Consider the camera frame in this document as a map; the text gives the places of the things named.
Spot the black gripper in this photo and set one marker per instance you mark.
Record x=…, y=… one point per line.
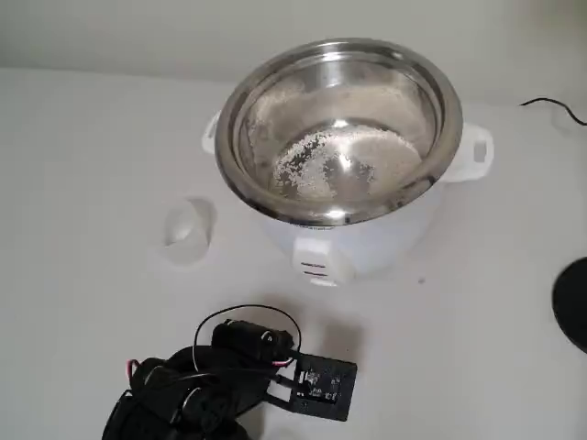
x=249, y=338

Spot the translucent plastic measuring cup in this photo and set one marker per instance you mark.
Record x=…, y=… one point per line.
x=188, y=234

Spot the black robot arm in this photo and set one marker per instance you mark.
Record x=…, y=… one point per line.
x=160, y=399

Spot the white rice grains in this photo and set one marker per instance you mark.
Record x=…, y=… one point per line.
x=312, y=179

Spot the white rice cooker body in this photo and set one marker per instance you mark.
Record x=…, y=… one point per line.
x=390, y=238

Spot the steel inner cooking pot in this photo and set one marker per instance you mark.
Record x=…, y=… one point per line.
x=339, y=82

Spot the black round object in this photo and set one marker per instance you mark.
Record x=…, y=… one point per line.
x=573, y=302

